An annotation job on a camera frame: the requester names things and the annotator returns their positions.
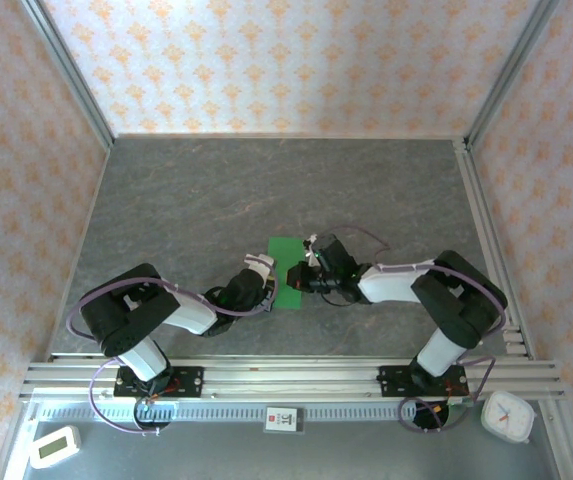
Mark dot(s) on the aluminium mounting rail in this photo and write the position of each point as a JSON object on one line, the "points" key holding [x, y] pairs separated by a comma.
{"points": [[291, 375]]}

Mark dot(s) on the grey metal sheet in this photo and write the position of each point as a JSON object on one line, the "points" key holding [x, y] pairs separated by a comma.
{"points": [[266, 455]]}

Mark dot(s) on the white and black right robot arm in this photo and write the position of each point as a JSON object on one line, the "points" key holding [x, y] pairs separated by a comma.
{"points": [[391, 287]]}

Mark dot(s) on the aluminium side rail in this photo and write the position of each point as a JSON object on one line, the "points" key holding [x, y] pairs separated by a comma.
{"points": [[488, 225]]}

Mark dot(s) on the aluminium frame post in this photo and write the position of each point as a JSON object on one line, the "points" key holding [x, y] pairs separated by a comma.
{"points": [[508, 75], [72, 75]]}

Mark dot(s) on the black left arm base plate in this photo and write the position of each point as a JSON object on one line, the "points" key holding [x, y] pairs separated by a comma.
{"points": [[188, 382]]}

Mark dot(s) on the white digital timer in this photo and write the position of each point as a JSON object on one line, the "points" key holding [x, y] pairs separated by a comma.
{"points": [[55, 446]]}

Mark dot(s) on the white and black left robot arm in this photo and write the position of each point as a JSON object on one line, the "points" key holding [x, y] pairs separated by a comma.
{"points": [[186, 312]]}

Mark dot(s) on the white analog clock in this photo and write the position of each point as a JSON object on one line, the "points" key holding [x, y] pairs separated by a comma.
{"points": [[508, 417]]}

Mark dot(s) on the green paper sheet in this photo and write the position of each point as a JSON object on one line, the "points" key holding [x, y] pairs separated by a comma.
{"points": [[286, 252]]}

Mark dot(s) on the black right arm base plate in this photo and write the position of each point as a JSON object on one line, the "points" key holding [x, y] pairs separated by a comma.
{"points": [[393, 380]]}

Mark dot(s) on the small label card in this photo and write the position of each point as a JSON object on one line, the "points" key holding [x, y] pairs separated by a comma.
{"points": [[282, 420]]}

